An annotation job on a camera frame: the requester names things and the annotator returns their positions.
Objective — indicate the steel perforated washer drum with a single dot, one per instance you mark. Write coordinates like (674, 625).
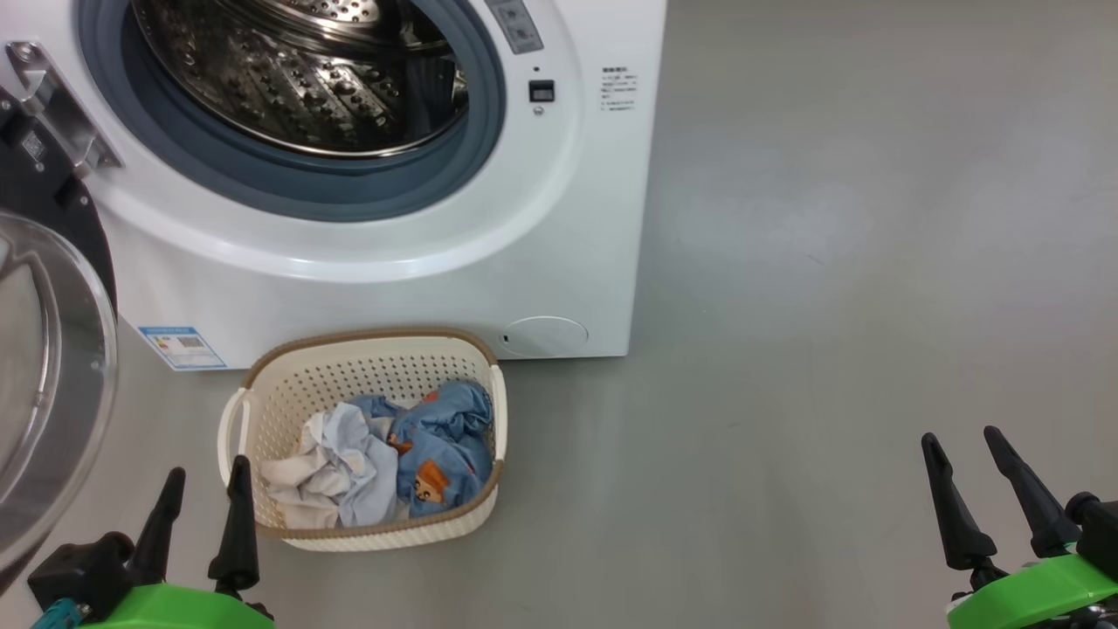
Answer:
(288, 79)

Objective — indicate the dark round glass washer door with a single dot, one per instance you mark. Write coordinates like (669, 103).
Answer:
(52, 349)

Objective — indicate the white front-load washing machine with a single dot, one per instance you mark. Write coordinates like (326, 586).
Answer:
(568, 218)

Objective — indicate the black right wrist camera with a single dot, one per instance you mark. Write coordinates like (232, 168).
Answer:
(1096, 533)

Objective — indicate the round white filter cover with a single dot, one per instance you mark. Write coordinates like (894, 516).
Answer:
(546, 336)

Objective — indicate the blue cartoon print garment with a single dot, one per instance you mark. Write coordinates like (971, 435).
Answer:
(445, 454)

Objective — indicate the pale white garment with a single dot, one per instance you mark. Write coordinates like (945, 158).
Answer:
(349, 472)

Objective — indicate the grey warning sticker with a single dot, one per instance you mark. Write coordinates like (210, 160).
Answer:
(515, 22)

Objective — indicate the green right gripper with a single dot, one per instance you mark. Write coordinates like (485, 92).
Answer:
(1048, 598)

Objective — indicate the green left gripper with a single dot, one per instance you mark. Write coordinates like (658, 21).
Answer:
(175, 611)

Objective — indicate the blue energy label sticker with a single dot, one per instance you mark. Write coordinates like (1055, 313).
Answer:
(182, 348)

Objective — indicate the cream perforated laundry basket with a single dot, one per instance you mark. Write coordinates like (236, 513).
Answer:
(349, 367)

